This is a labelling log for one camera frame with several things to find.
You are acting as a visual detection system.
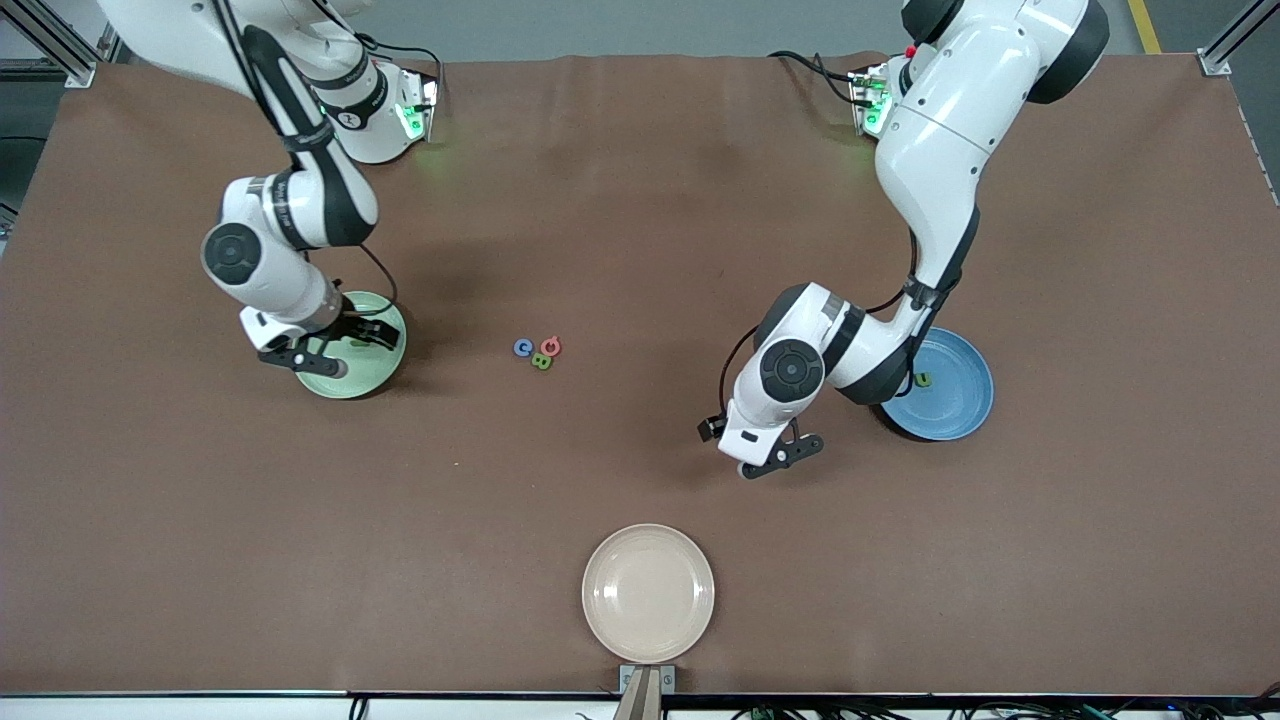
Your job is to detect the light green round plate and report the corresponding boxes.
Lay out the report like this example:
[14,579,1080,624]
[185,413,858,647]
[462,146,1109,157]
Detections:
[293,291,408,401]

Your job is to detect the blue round plate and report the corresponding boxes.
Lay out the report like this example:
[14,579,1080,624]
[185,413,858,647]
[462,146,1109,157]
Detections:
[880,327,995,442]

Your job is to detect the cream round plate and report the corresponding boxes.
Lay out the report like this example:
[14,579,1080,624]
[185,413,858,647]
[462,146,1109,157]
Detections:
[582,523,716,665]

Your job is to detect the brown table mat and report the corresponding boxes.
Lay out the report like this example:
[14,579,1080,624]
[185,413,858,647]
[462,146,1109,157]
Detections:
[0,52,1280,696]

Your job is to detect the black base power cable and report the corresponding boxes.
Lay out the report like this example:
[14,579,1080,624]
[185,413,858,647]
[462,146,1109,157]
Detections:
[345,30,443,91]
[768,50,866,106]

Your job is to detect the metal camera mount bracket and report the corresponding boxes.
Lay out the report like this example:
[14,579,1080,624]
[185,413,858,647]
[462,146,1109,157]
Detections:
[618,664,677,720]

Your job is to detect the aluminium frame post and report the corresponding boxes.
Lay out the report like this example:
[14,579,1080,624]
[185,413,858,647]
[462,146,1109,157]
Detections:
[0,0,101,89]
[1197,0,1280,76]

